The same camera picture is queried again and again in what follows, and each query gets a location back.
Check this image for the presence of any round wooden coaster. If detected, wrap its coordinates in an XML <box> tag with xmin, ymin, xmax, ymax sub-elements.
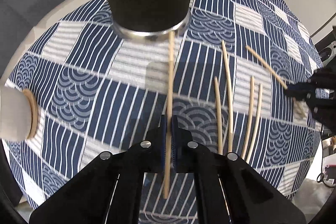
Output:
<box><xmin>22</xmin><ymin>89</ymin><xmax>38</xmax><ymax>139</ymax></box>

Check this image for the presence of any white pot succulent plant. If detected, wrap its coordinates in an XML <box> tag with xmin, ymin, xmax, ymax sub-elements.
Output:
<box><xmin>1</xmin><ymin>86</ymin><xmax>32</xmax><ymax>141</ymax></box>

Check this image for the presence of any blue white patterned tablecloth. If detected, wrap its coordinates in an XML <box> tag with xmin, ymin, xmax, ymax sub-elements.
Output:
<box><xmin>3</xmin><ymin>0</ymin><xmax>328</xmax><ymax>223</ymax></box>

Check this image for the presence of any wooden chopstick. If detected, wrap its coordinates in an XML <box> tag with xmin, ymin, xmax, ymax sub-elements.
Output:
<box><xmin>222</xmin><ymin>40</ymin><xmax>234</xmax><ymax>152</ymax></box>
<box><xmin>245</xmin><ymin>45</ymin><xmax>306</xmax><ymax>117</ymax></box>
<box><xmin>241</xmin><ymin>76</ymin><xmax>255</xmax><ymax>159</ymax></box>
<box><xmin>246</xmin><ymin>84</ymin><xmax>263</xmax><ymax>164</ymax></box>
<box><xmin>163</xmin><ymin>31</ymin><xmax>175</xmax><ymax>200</ymax></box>
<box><xmin>214</xmin><ymin>77</ymin><xmax>223</xmax><ymax>155</ymax></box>

